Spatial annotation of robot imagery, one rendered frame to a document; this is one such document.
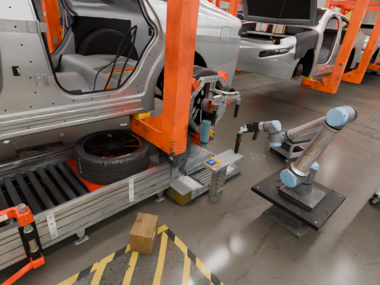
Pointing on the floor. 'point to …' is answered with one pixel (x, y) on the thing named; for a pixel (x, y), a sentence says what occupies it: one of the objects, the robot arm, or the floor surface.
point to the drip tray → (37, 149)
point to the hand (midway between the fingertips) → (241, 131)
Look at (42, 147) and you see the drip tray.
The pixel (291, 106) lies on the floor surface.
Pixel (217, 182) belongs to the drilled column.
